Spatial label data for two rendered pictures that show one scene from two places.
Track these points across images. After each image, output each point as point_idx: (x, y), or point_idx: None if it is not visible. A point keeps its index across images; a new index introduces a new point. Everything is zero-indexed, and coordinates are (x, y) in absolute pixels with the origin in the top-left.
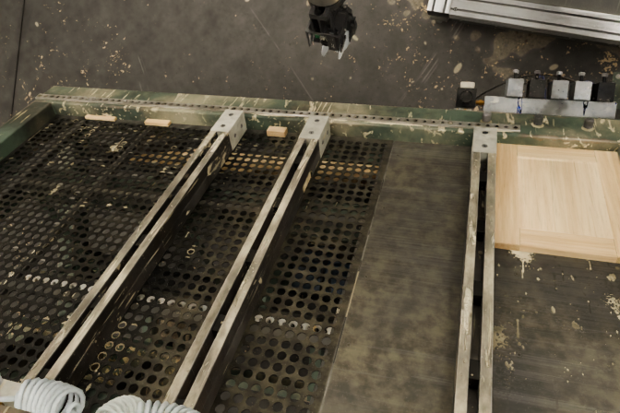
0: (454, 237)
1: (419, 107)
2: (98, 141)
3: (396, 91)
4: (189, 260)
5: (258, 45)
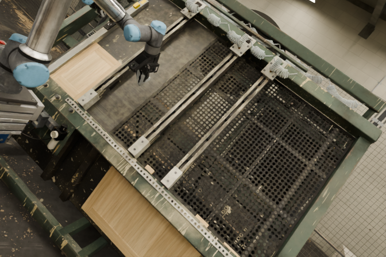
0: (131, 77)
1: (24, 237)
2: (236, 222)
3: (26, 253)
4: (213, 113)
5: None
